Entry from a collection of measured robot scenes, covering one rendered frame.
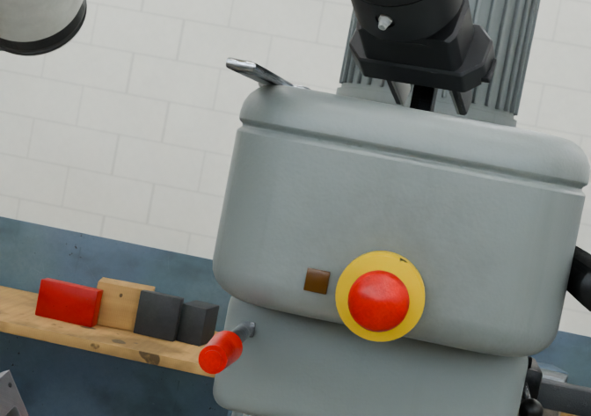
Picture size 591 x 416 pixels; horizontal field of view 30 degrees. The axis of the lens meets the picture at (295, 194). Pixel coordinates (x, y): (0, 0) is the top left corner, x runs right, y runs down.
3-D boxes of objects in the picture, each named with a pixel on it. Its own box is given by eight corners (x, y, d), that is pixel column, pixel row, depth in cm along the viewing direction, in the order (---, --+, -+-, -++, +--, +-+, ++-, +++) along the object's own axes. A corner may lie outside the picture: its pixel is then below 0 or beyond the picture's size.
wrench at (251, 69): (269, 76, 70) (272, 62, 70) (209, 65, 71) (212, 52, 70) (309, 98, 94) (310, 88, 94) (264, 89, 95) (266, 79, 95)
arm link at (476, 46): (335, 94, 94) (301, 3, 85) (372, 8, 98) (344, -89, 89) (477, 119, 89) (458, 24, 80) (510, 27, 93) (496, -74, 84)
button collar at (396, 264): (415, 350, 74) (433, 262, 73) (327, 332, 74) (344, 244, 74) (415, 345, 76) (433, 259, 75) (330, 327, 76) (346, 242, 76)
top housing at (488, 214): (563, 375, 74) (610, 143, 74) (189, 297, 77) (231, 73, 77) (511, 293, 121) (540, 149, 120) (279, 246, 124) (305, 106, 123)
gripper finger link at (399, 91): (412, 83, 101) (401, 40, 96) (402, 111, 99) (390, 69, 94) (397, 80, 101) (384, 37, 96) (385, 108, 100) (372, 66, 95)
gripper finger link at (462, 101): (455, 120, 97) (445, 77, 92) (465, 91, 99) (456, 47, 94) (472, 123, 97) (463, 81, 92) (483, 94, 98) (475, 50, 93)
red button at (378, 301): (402, 339, 71) (414, 279, 70) (341, 327, 71) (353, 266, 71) (404, 332, 74) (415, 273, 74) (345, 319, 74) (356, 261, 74)
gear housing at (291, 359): (512, 477, 84) (537, 349, 84) (204, 409, 87) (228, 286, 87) (488, 387, 118) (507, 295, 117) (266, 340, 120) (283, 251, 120)
